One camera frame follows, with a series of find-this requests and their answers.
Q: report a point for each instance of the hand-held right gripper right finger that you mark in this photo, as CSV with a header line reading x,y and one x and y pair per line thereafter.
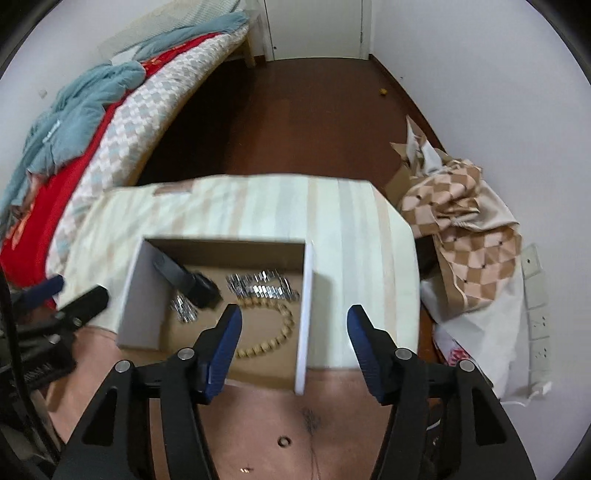
x,y
364,350

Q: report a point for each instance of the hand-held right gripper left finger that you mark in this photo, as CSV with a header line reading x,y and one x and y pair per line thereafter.
x,y
225,344

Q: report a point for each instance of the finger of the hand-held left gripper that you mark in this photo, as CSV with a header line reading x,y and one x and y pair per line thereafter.
x,y
87,302
44,290

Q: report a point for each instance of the white-sided cardboard box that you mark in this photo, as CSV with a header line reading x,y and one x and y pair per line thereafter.
x,y
147,318

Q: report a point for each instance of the red printed white bag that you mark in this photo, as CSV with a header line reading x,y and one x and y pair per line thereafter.
x,y
457,355

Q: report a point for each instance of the bed with checkered blanket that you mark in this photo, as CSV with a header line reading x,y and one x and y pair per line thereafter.
x,y
60,184

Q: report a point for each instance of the light striped table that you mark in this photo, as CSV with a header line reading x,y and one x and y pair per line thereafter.
x,y
360,230

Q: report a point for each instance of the torn cardboard box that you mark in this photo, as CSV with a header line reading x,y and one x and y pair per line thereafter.
x,y
399,180

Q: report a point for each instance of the white power strip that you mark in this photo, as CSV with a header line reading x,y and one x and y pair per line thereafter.
x,y
538,318

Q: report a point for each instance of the brown checkered cloth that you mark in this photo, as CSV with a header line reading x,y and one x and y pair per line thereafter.
x,y
461,203

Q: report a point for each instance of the teal blanket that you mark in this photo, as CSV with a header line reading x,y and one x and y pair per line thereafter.
x,y
78,110

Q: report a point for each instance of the checked mattress cover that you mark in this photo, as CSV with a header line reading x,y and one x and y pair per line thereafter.
x,y
138,120

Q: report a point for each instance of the pale green cloth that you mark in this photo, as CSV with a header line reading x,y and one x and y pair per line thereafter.
x,y
194,14

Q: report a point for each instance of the white door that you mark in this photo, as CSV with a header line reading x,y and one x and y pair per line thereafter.
x,y
318,27

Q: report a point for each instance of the wooden bed frame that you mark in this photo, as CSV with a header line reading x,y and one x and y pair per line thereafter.
x,y
250,55

